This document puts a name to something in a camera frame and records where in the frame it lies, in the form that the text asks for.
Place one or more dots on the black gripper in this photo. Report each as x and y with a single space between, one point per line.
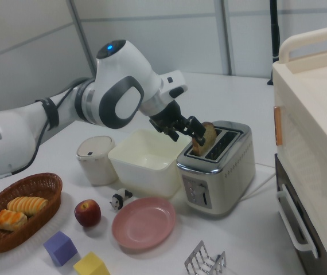
166 114

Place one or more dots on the brown bread slice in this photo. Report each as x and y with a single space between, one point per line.
209 137

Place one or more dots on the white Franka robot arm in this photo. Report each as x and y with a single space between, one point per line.
123 66

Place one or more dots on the pink plate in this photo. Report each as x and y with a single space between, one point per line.
143 223

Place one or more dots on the long striped bread roll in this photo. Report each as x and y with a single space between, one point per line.
28 204

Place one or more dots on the short orange-glazed bread roll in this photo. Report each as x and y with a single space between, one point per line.
10 220

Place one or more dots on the cream rectangular plastic container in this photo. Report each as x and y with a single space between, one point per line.
140 174

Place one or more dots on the chrome and cream toaster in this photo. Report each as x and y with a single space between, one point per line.
232 177

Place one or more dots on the small panda figurine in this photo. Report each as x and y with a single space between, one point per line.
119 200

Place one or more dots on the cream lidded canister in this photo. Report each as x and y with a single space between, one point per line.
94 169

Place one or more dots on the metal toast rack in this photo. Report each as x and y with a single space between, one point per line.
194 252

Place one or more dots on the cream and brown countertop oven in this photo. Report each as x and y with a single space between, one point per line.
309 114

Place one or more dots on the red apple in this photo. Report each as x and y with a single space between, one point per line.
87 215

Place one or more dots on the black stand pole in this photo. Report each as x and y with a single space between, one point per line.
274 28

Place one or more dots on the yellow foam cube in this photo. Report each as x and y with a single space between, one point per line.
90 265

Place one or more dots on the purple foam cube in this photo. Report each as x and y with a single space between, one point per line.
60 252

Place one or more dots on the brown wicker basket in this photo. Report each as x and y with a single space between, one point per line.
37 223

